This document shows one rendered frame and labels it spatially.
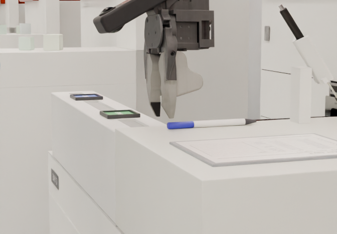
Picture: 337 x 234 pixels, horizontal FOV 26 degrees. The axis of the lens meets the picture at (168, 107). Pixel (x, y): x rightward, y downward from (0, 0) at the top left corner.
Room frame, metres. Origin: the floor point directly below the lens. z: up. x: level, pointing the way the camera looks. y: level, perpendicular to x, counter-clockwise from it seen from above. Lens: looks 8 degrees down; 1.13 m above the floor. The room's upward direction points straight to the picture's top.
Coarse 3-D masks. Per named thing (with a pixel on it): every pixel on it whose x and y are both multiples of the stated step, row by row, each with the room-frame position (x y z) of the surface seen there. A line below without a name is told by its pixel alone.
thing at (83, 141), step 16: (64, 96) 1.49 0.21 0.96; (64, 112) 1.42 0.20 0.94; (80, 112) 1.28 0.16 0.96; (96, 112) 1.25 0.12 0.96; (64, 128) 1.43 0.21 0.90; (80, 128) 1.28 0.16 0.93; (96, 128) 1.16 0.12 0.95; (112, 128) 1.07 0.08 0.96; (64, 144) 1.43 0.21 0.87; (80, 144) 1.28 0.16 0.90; (96, 144) 1.16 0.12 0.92; (112, 144) 1.06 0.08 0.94; (64, 160) 1.43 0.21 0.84; (80, 160) 1.28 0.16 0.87; (96, 160) 1.16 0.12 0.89; (112, 160) 1.06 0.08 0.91; (80, 176) 1.28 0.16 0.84; (96, 176) 1.16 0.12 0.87; (112, 176) 1.06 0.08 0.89; (96, 192) 1.16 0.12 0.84; (112, 192) 1.06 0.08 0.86; (112, 208) 1.06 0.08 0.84
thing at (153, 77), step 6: (150, 54) 1.06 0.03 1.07; (156, 54) 1.07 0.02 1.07; (150, 60) 1.06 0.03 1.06; (156, 60) 1.06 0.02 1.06; (150, 66) 1.06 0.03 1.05; (156, 66) 1.05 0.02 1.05; (150, 72) 1.06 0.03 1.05; (156, 72) 1.05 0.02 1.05; (150, 78) 1.06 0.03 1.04; (156, 78) 1.06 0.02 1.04; (150, 84) 1.06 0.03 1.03; (156, 84) 1.06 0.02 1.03; (150, 90) 1.05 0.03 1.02; (156, 90) 1.06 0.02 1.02; (150, 96) 1.06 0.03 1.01; (156, 96) 1.06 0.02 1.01; (150, 102) 1.05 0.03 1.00; (156, 102) 1.06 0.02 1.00; (156, 108) 1.06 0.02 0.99; (156, 114) 1.06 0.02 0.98
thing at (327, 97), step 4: (328, 96) 1.65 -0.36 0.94; (332, 96) 1.64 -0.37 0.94; (328, 100) 1.65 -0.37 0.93; (332, 100) 1.63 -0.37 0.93; (328, 104) 1.65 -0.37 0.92; (332, 104) 1.63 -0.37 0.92; (336, 104) 1.62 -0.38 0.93; (328, 108) 1.65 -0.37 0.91; (332, 108) 1.64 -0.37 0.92; (336, 108) 1.62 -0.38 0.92; (328, 112) 1.65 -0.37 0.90; (332, 112) 1.64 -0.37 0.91; (328, 116) 1.65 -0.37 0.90; (332, 116) 1.64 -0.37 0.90
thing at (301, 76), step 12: (300, 48) 1.10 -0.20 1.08; (312, 48) 1.09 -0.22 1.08; (312, 60) 1.10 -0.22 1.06; (300, 72) 1.09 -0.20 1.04; (312, 72) 1.11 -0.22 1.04; (324, 72) 1.10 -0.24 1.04; (300, 84) 1.09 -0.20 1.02; (300, 96) 1.09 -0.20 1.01; (300, 108) 1.09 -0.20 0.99; (300, 120) 1.09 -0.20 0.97
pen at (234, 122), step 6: (204, 120) 1.06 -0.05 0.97; (210, 120) 1.06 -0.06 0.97; (216, 120) 1.06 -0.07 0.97; (222, 120) 1.06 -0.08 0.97; (228, 120) 1.06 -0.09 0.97; (234, 120) 1.07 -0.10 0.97; (240, 120) 1.07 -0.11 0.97; (246, 120) 1.07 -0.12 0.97; (252, 120) 1.08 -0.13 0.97; (168, 126) 1.03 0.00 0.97; (174, 126) 1.04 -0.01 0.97; (180, 126) 1.04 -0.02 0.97; (186, 126) 1.04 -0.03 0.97; (192, 126) 1.04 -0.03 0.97; (198, 126) 1.05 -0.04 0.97; (204, 126) 1.05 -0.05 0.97; (210, 126) 1.06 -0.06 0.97; (216, 126) 1.06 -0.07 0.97
